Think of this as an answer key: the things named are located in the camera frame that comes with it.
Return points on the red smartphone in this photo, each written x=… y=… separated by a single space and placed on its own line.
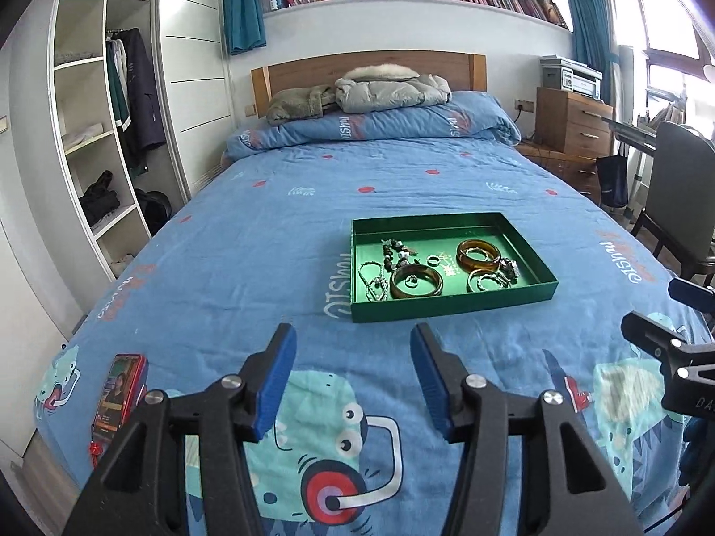
x=120 y=391

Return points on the navy hanging jacket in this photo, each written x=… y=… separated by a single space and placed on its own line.
x=142 y=100

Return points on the green and white garment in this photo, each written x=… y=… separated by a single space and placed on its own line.
x=117 y=89

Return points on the folded blue quilt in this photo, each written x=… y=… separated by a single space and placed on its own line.
x=391 y=123

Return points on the black backpack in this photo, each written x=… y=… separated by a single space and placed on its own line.
x=152 y=209

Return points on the black tote bag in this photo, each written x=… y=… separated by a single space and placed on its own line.
x=611 y=178

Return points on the grey printer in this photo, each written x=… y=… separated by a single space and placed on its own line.
x=575 y=81

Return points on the wooden headboard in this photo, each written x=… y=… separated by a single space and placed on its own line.
x=301 y=70

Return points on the black folded clothes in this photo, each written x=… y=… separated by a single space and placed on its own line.
x=100 y=198

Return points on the white folded clothes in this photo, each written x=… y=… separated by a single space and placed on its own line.
x=84 y=137

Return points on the wooden chest of drawers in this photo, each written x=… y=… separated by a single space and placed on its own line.
x=575 y=123

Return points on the thin silver bangle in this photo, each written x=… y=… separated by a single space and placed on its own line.
x=472 y=285

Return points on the white wardrobe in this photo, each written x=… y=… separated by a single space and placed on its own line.
x=195 y=67

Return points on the person's right forearm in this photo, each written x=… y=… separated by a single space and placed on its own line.
x=701 y=452

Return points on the blue printed bedsheet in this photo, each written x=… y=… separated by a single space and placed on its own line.
x=251 y=245

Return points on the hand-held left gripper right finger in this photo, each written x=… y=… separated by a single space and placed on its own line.
x=433 y=379

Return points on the amber resin bangle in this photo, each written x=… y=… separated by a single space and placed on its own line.
x=475 y=264
x=427 y=292

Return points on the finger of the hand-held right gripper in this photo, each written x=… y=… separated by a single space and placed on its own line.
x=651 y=332
x=692 y=293

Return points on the white wall socket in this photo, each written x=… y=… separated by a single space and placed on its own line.
x=524 y=105

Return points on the dark chair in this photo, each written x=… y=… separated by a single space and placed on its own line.
x=676 y=178

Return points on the teal curtain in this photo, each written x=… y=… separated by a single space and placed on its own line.
x=592 y=22
x=243 y=0

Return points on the olive fleece jacket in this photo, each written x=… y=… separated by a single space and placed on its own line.
x=296 y=103

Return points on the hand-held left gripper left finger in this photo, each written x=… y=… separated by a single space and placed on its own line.
x=276 y=379

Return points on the low wooden cabinet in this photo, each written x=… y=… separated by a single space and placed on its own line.
x=564 y=170

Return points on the grey down jacket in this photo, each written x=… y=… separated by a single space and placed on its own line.
x=385 y=92

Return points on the green tray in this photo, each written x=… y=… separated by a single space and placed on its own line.
x=447 y=307

